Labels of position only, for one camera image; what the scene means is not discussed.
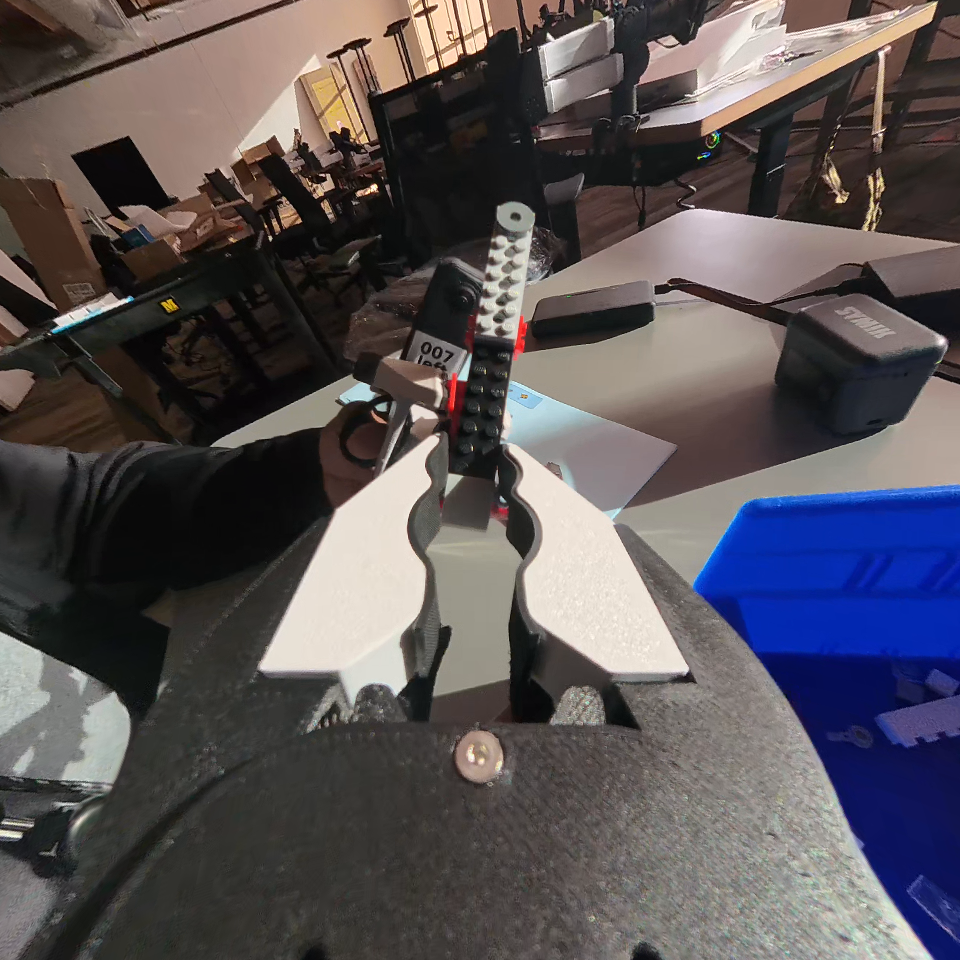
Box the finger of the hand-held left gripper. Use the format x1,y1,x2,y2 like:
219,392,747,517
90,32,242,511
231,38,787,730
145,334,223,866
378,358,449,411

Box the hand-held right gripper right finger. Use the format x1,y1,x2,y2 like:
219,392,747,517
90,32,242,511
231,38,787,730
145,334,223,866
497,444,691,717

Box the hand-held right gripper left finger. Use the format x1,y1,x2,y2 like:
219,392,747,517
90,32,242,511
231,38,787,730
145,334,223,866
257,432,453,717

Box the long grey black brick assembly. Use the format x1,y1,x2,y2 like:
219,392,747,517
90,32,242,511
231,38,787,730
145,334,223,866
442,201,537,481

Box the small red brick assembly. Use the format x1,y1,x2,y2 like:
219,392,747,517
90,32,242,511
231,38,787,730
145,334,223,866
441,371,515,535

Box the person's left forearm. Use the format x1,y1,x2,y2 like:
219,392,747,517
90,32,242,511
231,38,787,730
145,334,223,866
0,431,335,654

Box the person's left hand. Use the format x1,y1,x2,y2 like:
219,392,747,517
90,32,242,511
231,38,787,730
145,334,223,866
318,408,387,513

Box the plastic-wrapped chair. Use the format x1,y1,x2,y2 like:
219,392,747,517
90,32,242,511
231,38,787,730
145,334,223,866
348,225,575,361

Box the black power bank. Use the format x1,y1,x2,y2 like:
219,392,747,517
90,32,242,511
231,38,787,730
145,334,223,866
531,280,658,339

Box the black office chair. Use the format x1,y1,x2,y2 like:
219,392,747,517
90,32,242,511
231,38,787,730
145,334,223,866
367,30,586,264

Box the light blue instruction booklet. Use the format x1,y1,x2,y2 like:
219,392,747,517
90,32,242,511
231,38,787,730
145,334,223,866
337,378,678,524

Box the blue plastic bin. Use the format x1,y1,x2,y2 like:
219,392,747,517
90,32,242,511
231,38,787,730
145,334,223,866
693,486,960,960

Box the black side table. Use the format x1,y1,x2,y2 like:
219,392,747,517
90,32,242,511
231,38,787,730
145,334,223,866
0,240,342,444

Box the long white box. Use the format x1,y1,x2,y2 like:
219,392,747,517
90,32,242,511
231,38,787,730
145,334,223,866
542,56,627,111
538,16,618,78

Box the person's grey trousers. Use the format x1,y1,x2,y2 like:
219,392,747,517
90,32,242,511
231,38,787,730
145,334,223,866
0,630,170,789

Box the black cube-shaped device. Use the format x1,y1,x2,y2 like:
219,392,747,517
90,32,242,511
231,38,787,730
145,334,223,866
774,294,951,438

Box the pile of loose bricks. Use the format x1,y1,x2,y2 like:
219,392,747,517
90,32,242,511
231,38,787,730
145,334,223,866
825,660,960,946

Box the wooden-top background table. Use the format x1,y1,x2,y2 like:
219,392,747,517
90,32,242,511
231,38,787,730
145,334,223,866
536,0,940,219

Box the stack of flat white boxes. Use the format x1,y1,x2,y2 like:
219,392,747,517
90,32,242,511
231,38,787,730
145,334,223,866
645,0,789,99

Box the large cardboard box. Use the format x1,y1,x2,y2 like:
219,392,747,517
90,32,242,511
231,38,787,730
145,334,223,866
0,176,108,312

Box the black power adapter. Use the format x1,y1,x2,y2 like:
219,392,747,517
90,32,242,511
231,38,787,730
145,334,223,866
861,243,960,310

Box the brown cable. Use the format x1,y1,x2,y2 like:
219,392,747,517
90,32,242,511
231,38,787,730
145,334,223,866
654,277,871,327

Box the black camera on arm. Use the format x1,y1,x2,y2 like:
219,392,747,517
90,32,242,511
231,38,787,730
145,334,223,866
600,0,710,136

